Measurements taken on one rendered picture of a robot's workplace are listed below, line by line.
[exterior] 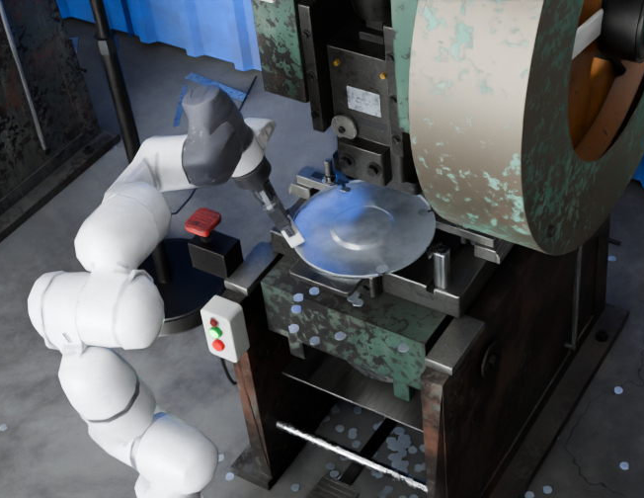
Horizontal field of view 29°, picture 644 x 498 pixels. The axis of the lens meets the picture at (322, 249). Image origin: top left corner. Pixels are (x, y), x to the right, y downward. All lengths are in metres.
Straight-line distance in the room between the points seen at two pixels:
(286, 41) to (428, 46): 0.58
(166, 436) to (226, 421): 1.11
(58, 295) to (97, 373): 0.13
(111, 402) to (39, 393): 1.46
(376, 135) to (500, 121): 0.65
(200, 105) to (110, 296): 0.45
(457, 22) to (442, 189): 0.30
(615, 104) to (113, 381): 1.03
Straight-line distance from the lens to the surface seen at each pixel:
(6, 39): 3.75
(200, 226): 2.57
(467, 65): 1.73
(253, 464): 3.06
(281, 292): 2.57
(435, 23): 1.74
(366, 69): 2.28
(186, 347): 3.39
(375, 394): 2.79
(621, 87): 2.33
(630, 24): 1.99
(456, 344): 2.43
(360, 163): 2.38
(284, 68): 2.33
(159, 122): 4.19
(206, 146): 2.14
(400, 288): 2.50
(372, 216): 2.49
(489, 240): 2.48
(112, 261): 1.90
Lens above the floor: 2.43
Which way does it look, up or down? 42 degrees down
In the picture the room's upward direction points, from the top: 7 degrees counter-clockwise
